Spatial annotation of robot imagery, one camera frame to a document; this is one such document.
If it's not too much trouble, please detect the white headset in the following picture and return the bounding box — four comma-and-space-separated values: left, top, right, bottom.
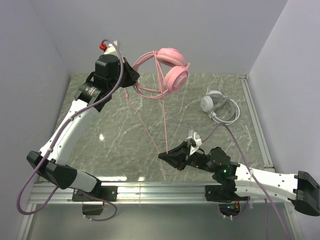
200, 86, 241, 126

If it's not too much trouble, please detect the right side aluminium rail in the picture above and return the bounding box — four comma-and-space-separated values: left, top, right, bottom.
239, 74, 276, 173

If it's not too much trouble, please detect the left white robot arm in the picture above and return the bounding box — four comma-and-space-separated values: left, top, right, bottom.
26, 54, 140, 193

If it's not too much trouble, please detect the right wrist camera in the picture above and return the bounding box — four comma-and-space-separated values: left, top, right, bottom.
186, 130, 202, 156

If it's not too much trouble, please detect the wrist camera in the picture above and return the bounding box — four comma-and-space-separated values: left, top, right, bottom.
99, 40, 123, 59
186, 130, 202, 156

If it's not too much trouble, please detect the aluminium rail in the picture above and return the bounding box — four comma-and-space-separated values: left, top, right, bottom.
239, 74, 276, 173
28, 181, 294, 205

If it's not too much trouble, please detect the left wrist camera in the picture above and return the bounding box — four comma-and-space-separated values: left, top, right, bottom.
99, 40, 123, 59

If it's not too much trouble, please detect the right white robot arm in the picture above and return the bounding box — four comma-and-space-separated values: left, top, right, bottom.
158, 141, 320, 217

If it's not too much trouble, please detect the pink headset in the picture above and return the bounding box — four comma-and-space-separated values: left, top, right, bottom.
132, 47, 190, 153

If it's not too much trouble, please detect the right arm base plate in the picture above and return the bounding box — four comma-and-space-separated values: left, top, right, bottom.
204, 184, 249, 203

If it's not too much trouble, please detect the front aluminium rail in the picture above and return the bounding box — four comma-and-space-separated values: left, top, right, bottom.
28, 181, 294, 205

